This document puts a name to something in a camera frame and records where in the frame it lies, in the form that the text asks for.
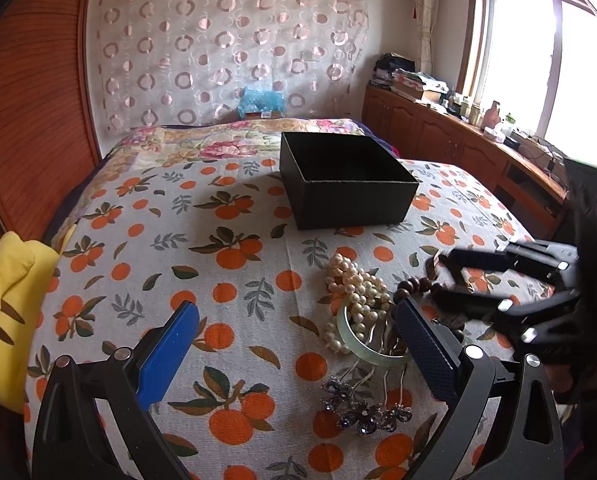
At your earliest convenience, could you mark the pale green jade bangle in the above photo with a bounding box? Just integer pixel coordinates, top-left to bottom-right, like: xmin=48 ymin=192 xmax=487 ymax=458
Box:
xmin=336 ymin=302 xmax=412 ymax=361

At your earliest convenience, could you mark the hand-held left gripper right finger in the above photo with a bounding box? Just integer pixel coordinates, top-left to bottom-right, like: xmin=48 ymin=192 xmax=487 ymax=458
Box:
xmin=395 ymin=297 xmax=564 ymax=480

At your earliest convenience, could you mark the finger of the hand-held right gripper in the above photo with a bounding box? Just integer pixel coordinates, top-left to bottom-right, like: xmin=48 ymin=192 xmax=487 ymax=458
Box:
xmin=430 ymin=282 xmax=582 ymax=361
xmin=433 ymin=240 xmax=580 ymax=287

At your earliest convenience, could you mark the stack of dark clothes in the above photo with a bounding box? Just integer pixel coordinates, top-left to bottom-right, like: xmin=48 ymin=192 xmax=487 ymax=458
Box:
xmin=373 ymin=52 xmax=419 ymax=86

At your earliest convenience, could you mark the open box of papers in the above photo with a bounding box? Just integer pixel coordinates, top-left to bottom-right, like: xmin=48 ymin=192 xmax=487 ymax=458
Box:
xmin=391 ymin=70 xmax=449 ymax=103

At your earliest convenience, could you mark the brown wooden bead bracelet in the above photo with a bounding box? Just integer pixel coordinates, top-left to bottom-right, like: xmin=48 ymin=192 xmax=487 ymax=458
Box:
xmin=393 ymin=255 xmax=467 ymax=341

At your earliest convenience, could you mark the black cable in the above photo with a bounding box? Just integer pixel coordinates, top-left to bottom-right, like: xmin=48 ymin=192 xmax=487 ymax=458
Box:
xmin=516 ymin=132 xmax=567 ymax=171

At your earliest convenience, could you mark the wooden framed window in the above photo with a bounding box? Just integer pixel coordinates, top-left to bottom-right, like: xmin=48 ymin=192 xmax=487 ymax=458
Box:
xmin=456 ymin=0 xmax=597 ymax=171

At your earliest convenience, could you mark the beige window curtain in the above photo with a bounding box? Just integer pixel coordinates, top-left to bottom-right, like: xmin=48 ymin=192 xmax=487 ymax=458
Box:
xmin=409 ymin=0 xmax=442 ymax=78

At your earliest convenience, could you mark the pearl necklace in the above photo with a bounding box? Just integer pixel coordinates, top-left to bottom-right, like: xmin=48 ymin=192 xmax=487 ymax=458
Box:
xmin=323 ymin=252 xmax=394 ymax=356

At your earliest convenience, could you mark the sheer circle pattern curtain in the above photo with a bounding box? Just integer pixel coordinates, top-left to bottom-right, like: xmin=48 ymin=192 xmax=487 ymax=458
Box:
xmin=92 ymin=0 xmax=370 ymax=133

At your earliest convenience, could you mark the black cardboard box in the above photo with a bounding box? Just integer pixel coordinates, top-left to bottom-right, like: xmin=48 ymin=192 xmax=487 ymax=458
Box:
xmin=279 ymin=131 xmax=420 ymax=231

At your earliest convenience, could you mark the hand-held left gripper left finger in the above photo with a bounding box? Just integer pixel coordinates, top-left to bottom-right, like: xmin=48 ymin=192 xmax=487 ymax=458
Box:
xmin=31 ymin=301 xmax=200 ymax=480

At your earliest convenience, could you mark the yellow pillow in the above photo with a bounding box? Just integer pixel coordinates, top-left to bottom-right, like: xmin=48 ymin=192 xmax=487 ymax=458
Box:
xmin=0 ymin=231 xmax=76 ymax=413

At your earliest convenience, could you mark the orange fruit print bedsheet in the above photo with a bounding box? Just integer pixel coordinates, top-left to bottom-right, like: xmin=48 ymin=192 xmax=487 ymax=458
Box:
xmin=23 ymin=157 xmax=559 ymax=480

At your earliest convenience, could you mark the purple flower hairpin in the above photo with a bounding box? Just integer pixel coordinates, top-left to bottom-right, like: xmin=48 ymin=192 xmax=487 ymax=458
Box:
xmin=379 ymin=320 xmax=414 ymax=432
xmin=339 ymin=320 xmax=394 ymax=435
xmin=321 ymin=355 xmax=374 ymax=413

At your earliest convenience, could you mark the wooden side cabinet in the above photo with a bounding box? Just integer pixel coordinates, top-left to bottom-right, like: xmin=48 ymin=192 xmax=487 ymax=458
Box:
xmin=363 ymin=82 xmax=572 ymax=241

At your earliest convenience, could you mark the floral blanket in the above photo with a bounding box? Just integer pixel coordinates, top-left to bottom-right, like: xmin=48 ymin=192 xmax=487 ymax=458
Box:
xmin=78 ymin=117 xmax=374 ymax=221

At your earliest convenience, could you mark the blue crinkled bag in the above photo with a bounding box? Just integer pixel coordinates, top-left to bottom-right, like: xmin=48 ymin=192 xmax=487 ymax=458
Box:
xmin=237 ymin=86 xmax=286 ymax=113

